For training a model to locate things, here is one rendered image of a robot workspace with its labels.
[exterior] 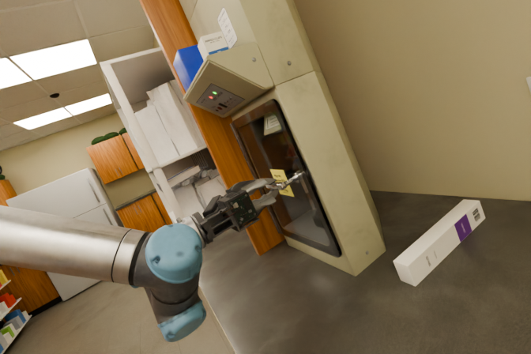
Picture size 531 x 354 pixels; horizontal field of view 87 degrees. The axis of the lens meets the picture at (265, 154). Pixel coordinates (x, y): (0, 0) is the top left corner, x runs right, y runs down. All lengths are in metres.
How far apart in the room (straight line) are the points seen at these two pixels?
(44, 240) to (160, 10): 0.74
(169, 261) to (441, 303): 0.46
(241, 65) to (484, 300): 0.59
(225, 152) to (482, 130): 0.71
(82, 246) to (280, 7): 0.57
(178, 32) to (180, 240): 0.72
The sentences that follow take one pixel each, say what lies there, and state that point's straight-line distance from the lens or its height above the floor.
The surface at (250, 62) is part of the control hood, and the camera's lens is 0.60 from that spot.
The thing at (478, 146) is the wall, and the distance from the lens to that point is 0.90.
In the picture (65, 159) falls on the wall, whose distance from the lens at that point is 6.20.
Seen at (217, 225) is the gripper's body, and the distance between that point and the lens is 0.58.
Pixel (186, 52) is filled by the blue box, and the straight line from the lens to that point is 0.77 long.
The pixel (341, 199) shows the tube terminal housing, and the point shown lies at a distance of 0.67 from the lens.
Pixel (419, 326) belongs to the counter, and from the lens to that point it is 0.60.
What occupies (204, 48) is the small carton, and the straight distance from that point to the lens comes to 0.66.
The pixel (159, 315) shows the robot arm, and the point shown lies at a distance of 0.55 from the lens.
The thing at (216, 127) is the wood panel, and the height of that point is 1.39.
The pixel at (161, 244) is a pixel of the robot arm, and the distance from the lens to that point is 0.42.
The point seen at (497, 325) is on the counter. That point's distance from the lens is 0.59.
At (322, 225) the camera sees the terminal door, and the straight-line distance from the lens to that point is 0.68.
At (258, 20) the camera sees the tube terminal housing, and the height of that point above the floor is 1.55.
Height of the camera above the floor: 1.35
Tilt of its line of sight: 7 degrees down
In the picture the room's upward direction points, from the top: 24 degrees counter-clockwise
